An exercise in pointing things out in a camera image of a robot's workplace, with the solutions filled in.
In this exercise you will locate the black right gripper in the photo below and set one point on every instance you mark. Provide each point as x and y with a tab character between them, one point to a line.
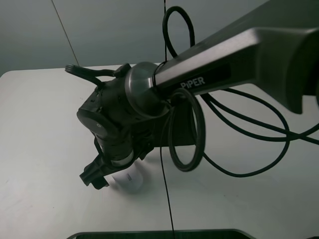
117	113

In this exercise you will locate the white wireless computer mouse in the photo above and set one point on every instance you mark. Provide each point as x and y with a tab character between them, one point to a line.
130	180

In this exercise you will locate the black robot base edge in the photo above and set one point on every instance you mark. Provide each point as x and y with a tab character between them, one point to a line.
190	234

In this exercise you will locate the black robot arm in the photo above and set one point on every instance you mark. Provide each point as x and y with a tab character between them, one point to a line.
275	47

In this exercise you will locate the black rectangular mouse pad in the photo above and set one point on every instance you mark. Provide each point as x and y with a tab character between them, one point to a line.
181	129

